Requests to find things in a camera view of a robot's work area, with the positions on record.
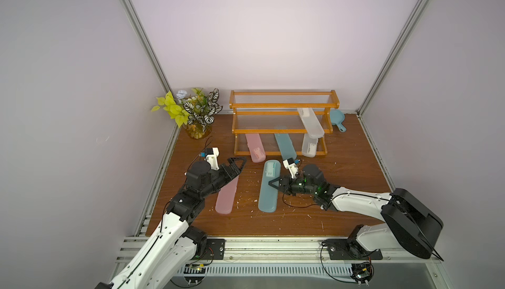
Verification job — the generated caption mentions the orange wooden three-tier shelf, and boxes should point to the orange wooden three-tier shelf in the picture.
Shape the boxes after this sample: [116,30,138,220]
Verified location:
[230,90,340,156]

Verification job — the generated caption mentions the long clear white pencil case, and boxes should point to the long clear white pencil case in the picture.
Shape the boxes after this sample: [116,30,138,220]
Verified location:
[297,108,325,139]

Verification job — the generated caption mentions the right circuit board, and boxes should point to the right circuit board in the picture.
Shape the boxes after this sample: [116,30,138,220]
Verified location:
[351,261,374,286]

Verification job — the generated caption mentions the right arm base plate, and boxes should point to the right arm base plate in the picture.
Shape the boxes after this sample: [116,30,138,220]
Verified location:
[322,239,383,261]

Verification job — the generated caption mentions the long teal pencil case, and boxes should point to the long teal pencil case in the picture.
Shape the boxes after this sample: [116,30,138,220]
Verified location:
[258,160,281,213]

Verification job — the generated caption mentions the aluminium rail frame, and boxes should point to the aluminium rail frame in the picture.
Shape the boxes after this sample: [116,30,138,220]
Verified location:
[110,236,441,278]

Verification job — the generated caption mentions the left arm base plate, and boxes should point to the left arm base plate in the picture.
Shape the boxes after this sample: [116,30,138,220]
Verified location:
[193,239,226,261]

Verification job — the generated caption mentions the potted plant in glass vase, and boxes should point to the potted plant in glass vase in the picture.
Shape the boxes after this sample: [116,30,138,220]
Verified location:
[151,88,223,140]

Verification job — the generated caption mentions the circuit board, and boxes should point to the circuit board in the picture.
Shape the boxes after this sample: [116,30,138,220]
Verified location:
[184,264,207,288]
[351,261,374,286]

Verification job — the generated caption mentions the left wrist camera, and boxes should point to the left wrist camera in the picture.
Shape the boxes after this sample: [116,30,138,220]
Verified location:
[200,147,219,171]

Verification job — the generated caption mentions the short pink pencil case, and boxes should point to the short pink pencil case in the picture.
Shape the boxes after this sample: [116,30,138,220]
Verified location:
[245,133,266,163]

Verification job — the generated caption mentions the long pink pencil case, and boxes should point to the long pink pencil case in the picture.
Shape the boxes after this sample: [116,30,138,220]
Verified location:
[214,177,239,215]

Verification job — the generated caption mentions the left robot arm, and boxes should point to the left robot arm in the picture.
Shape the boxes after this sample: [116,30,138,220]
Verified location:
[96,158,247,288]

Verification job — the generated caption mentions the left circuit board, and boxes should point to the left circuit board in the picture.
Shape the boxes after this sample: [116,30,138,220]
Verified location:
[184,264,207,288]

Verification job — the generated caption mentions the short teal pencil case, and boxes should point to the short teal pencil case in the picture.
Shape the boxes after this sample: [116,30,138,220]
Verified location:
[274,133,297,160]

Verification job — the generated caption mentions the short clear white pencil case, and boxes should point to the short clear white pencil case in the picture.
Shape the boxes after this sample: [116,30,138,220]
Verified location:
[301,134,318,158]

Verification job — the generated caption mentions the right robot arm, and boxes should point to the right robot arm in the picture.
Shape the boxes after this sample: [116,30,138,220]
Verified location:
[268,164,443,260]

